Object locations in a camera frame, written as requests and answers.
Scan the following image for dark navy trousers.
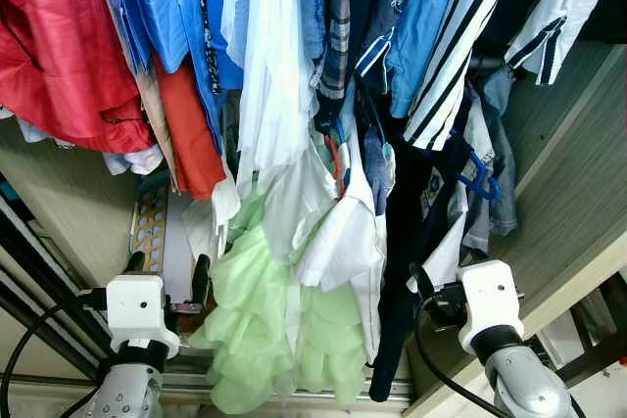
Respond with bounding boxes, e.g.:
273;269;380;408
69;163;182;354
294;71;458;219
367;110;471;402

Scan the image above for honeycomb patterned box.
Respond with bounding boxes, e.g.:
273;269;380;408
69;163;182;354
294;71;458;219
129;178;173;274

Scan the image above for light green ruffled dress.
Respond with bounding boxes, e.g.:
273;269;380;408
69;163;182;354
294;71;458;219
188;183;371;415

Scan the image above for white blouse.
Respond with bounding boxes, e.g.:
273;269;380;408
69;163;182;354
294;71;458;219
263;139;390;360

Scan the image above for blue plastic hanger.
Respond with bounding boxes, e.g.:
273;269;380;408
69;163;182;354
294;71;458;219
453;144;504;203

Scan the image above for grey blue jeans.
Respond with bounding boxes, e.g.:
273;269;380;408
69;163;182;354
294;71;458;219
468;66;522;238

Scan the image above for orange red garment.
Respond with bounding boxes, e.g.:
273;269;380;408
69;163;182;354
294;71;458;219
152;54;229;201

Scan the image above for red plastic hanger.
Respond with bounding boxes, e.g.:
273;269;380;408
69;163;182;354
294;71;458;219
326;134;347;196

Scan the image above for beige garment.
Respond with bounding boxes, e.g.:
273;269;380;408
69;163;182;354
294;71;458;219
132;56;179;189

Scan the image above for grey wooden wardrobe panel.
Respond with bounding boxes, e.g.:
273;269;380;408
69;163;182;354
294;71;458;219
400;41;627;418

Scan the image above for white sheer garment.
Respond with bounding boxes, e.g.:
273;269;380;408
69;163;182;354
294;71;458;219
220;0;339;199

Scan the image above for red shirt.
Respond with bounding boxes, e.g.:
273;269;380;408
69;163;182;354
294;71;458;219
0;0;156;155

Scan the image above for white navy striped shirt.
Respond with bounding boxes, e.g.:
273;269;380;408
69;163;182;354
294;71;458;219
402;0;522;152

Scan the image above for bright blue shirt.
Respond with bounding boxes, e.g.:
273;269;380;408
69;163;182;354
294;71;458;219
93;0;246;150

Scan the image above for light blue shirt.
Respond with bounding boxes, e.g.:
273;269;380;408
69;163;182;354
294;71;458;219
353;0;469;120

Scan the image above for dark plaid shirt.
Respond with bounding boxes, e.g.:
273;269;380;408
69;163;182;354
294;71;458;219
312;0;365;135

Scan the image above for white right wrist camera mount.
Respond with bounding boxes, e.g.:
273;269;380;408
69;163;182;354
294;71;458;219
458;259;526;356

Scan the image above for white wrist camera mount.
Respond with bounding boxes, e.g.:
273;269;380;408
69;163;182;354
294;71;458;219
105;274;181;359
458;259;526;356

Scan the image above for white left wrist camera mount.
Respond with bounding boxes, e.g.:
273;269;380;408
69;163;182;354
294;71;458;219
105;274;181;359

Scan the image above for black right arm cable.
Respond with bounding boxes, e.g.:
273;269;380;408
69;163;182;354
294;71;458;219
411;293;510;418

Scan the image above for black sliding door frame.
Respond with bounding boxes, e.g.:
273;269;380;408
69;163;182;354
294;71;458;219
0;178;117;355

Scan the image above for dark wooden table frame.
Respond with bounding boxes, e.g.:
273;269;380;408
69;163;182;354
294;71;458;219
529;271;627;390

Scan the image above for metal sliding door rail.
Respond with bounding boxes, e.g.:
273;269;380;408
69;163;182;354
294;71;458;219
0;369;417;409

